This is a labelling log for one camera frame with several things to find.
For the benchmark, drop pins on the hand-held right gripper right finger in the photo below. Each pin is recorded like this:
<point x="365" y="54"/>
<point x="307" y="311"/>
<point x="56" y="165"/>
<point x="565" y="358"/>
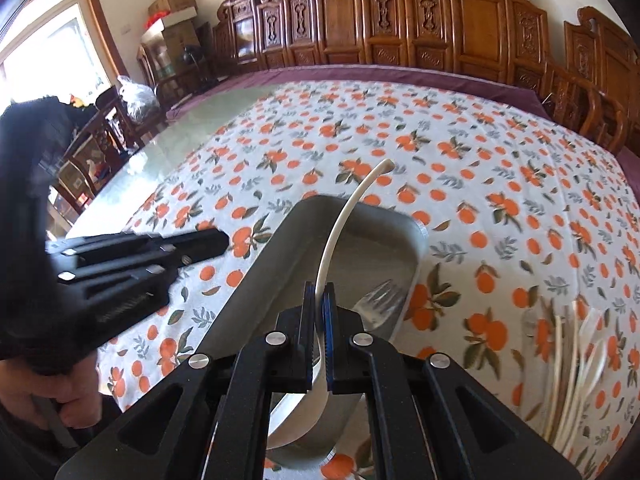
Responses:
<point x="329" y="312"/>

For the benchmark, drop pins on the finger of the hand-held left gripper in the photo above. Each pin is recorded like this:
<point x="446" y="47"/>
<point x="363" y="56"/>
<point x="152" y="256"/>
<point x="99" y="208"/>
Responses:
<point x="165" y="247"/>
<point x="125" y="279"/>

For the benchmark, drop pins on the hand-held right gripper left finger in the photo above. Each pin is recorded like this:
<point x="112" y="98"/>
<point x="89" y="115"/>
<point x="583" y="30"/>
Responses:
<point x="310" y="310"/>

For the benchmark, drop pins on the grey rectangular tray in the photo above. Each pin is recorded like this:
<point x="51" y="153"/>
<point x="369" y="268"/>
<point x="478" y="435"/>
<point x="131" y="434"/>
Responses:
<point x="380" y="240"/>

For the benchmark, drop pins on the white plastic spoon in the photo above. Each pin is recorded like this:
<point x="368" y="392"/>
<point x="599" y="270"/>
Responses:
<point x="345" y="215"/>

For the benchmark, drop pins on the metal spoon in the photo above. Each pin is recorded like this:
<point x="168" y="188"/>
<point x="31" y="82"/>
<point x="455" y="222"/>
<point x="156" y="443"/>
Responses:
<point x="535" y="350"/>

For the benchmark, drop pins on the white chopstick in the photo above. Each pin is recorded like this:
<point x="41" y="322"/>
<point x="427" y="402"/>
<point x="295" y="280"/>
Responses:
<point x="555" y="370"/>
<point x="572" y="375"/>

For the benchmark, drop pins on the white plastic fork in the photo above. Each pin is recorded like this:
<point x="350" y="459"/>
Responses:
<point x="595" y="355"/>

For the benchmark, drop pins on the person's left hand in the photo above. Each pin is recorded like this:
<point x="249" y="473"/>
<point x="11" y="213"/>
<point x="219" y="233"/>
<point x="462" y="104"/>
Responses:
<point x="75" y="400"/>

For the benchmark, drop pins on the carved wooden chair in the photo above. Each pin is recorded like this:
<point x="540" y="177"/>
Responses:
<point x="75" y="175"/>
<point x="112" y="132"/>

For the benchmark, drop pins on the clear plastic fork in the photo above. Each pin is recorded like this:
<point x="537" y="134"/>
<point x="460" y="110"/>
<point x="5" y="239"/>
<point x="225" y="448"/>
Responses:
<point x="380" y="302"/>

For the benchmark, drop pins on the clear plastic bag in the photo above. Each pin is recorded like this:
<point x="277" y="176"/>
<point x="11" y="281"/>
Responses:
<point x="137" y="97"/>

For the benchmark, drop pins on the black desk lamp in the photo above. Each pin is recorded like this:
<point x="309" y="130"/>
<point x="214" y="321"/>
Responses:
<point x="192" y="55"/>

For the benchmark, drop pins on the orange print tablecloth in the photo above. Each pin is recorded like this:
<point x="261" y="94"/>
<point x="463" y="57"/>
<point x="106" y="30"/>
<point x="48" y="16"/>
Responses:
<point x="450" y="160"/>

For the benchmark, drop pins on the large brown cardboard box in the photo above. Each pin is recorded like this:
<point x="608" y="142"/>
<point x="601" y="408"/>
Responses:
<point x="181" y="40"/>

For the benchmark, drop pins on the white red cardboard box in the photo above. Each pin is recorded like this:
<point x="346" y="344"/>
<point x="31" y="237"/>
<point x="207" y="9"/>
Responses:
<point x="152" y="30"/>

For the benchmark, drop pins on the long carved wooden sofa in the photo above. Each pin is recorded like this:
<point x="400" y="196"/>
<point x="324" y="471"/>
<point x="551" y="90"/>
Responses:
<point x="390" y="20"/>

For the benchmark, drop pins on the carved wooden armchair sofa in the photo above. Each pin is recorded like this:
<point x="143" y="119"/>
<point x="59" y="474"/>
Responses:
<point x="590" y="60"/>

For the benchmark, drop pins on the window with wooden frame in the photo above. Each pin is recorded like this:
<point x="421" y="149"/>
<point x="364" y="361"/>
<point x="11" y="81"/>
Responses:
<point x="50" y="50"/>

